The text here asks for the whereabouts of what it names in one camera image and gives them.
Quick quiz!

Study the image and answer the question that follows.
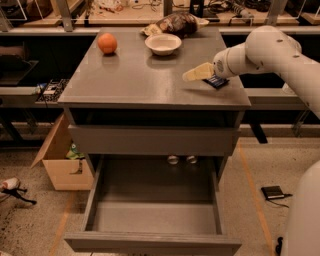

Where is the black cable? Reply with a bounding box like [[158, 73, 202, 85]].
[[266, 193, 294, 209]]

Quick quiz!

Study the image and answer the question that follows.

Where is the open grey middle drawer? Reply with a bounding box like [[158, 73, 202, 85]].
[[65, 156, 241, 256]]

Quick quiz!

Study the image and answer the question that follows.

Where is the black patterned tray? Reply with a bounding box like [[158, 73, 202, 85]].
[[36, 79, 69, 102]]

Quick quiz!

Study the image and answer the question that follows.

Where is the grey drawer cabinet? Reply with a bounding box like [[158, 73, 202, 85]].
[[58, 27, 251, 174]]

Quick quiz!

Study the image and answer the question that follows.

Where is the closed grey top drawer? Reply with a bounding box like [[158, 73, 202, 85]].
[[69, 125, 240, 156]]

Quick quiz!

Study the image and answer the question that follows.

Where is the white shoe with black strap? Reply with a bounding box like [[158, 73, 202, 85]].
[[0, 177, 36, 205]]

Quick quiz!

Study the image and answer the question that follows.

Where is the white bowl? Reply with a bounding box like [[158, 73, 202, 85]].
[[145, 34, 182, 56]]

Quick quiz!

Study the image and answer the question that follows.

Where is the brown chip bag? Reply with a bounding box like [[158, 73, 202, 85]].
[[141, 12, 209, 37]]

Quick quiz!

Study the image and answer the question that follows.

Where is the black plug on floor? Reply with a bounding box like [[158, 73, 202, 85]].
[[275, 237, 283, 256]]

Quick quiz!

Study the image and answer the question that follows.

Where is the cardboard box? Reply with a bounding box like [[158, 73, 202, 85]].
[[31, 114, 94, 190]]

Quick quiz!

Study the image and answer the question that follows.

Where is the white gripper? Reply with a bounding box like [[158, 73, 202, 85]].
[[182, 47, 241, 82]]

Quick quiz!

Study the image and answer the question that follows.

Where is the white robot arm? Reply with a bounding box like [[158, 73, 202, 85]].
[[182, 26, 320, 256]]

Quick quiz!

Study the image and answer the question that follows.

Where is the clear sanitizer bottle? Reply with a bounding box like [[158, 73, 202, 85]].
[[282, 83, 295, 95]]

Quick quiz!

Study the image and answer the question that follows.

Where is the orange fruit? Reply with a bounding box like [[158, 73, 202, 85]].
[[97, 33, 117, 54]]

